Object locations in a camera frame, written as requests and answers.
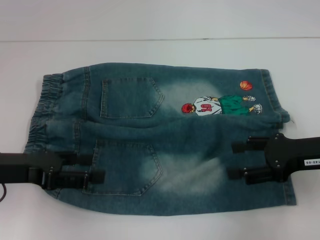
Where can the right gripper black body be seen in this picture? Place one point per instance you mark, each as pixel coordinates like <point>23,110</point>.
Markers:
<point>295,155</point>

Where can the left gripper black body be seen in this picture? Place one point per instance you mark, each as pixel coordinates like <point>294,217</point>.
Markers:
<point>25,167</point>

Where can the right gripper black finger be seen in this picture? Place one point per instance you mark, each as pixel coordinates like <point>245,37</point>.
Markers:
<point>250,146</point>
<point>250,175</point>

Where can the blue denim shorts with print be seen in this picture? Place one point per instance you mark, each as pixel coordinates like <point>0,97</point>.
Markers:
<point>175,150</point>

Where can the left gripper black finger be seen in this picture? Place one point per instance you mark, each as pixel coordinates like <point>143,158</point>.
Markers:
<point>75,178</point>
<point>77,160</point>

